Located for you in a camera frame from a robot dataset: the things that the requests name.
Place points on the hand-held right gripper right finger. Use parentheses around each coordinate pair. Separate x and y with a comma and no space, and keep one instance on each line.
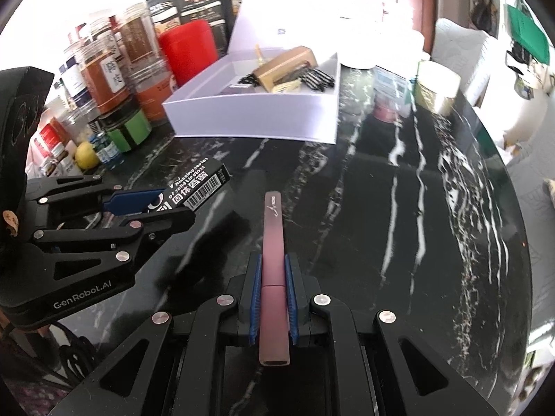
(291,299)

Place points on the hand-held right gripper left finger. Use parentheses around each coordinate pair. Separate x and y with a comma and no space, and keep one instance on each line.
(256,299)

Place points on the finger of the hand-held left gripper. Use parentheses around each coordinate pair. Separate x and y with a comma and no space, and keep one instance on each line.
(130,201)
(164,222)

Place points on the long pink box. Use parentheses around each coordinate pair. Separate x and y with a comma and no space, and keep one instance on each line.
(273,268)

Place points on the small black printed box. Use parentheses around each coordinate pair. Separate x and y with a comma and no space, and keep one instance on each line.
(195,182)

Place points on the white gift box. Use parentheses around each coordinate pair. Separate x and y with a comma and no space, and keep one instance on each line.
(260,121)

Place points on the black polka dot scrunchie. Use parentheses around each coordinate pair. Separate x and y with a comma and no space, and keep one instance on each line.
(248,80)

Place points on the gold windowed box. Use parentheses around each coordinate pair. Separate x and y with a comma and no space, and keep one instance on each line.
(282,67)

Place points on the black white checked scrunchie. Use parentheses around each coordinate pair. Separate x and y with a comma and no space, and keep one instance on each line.
(318,79)

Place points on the small blue bottles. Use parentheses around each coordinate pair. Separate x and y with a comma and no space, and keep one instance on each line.
(108,149)

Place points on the yellow lemon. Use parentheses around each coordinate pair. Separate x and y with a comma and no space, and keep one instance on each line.
(86,155)

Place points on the green label jar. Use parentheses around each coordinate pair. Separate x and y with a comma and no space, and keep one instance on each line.
(128,129)

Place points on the cluster of clear spice jars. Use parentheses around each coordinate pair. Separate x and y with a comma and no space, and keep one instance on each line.
(108,73)

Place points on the red canister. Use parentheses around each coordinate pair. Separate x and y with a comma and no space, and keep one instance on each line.
(188,52)

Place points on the black printed pouch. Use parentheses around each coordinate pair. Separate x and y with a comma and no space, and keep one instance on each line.
(195,0)

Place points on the floral patterned garment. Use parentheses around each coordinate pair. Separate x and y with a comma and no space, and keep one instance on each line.
(24,390)

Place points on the clear tape roll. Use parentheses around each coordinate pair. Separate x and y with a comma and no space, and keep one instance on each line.
(435,89)

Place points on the white cooker pot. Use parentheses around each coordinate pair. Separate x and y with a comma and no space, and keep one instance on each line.
(381,52)

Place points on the narrow grey covered chair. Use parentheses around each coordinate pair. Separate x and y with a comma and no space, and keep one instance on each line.
(459,43)

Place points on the dark handbag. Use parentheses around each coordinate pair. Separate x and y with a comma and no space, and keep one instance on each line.
(482,13)

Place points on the large green tote bag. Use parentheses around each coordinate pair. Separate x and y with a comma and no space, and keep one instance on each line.
(529,30)

